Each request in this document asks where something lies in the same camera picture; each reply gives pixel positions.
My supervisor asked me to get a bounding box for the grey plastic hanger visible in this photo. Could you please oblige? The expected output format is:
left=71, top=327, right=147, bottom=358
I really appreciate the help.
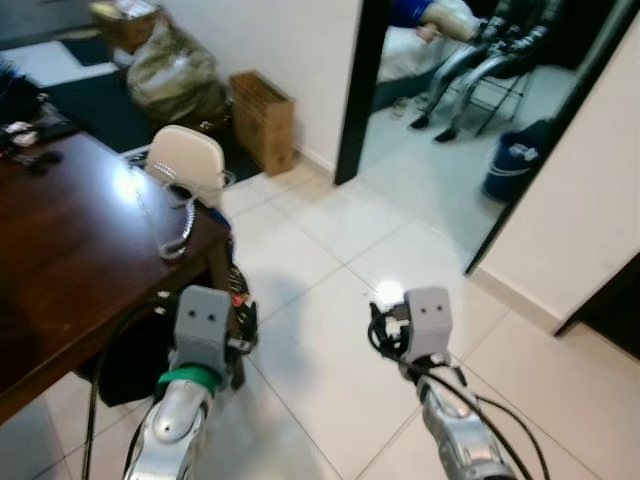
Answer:
left=128, top=150, right=201, bottom=263

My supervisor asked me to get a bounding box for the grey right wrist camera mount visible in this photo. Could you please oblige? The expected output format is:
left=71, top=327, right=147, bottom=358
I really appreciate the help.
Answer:
left=404, top=287, right=454, bottom=366

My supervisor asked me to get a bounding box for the cream plastic chair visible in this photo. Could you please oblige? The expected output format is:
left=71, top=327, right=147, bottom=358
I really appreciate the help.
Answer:
left=147, top=125, right=229, bottom=209

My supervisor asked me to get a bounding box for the dark cloth pile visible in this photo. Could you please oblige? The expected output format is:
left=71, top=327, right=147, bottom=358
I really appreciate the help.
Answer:
left=0, top=58, right=81, bottom=169

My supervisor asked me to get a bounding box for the person in blue shirt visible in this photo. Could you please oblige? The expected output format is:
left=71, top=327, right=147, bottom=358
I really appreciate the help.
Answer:
left=390, top=0, right=483, bottom=43

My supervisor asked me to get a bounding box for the dark wood table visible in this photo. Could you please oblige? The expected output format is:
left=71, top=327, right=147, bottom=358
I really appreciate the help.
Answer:
left=0, top=128, right=246, bottom=421

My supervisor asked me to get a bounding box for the small open cardboard box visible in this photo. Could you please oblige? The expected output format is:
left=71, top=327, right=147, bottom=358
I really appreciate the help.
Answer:
left=90, top=0, right=163, bottom=53

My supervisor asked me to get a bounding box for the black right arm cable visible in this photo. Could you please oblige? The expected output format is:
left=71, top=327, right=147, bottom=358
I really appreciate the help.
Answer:
left=400, top=358, right=553, bottom=480

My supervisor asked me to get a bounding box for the black patterned bag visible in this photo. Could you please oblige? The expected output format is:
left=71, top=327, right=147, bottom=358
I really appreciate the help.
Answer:
left=228, top=262, right=261, bottom=351

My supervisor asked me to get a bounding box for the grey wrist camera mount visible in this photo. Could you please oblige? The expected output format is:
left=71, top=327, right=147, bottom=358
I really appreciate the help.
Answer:
left=174, top=285, right=237, bottom=373
left=404, top=287, right=454, bottom=366

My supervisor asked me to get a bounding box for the blue bin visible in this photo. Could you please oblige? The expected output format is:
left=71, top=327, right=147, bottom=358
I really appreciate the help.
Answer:
left=482, top=118, right=554, bottom=203

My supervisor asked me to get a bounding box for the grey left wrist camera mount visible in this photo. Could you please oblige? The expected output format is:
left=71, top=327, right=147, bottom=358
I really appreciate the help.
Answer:
left=174, top=285, right=237, bottom=373

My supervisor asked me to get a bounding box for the white bed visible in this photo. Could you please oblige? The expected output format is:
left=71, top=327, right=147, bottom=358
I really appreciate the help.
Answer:
left=372, top=25, right=476, bottom=109

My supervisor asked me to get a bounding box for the seated silver humanoid robot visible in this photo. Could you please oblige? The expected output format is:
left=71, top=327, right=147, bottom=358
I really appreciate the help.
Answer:
left=408, top=0, right=561, bottom=143

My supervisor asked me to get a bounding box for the olive plastic bag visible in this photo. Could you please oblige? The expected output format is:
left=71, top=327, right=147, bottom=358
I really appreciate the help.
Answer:
left=127, top=18, right=233, bottom=131

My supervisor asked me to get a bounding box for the tall cardboard box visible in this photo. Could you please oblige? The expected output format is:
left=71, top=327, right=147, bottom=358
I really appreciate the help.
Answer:
left=229, top=70, right=298, bottom=177

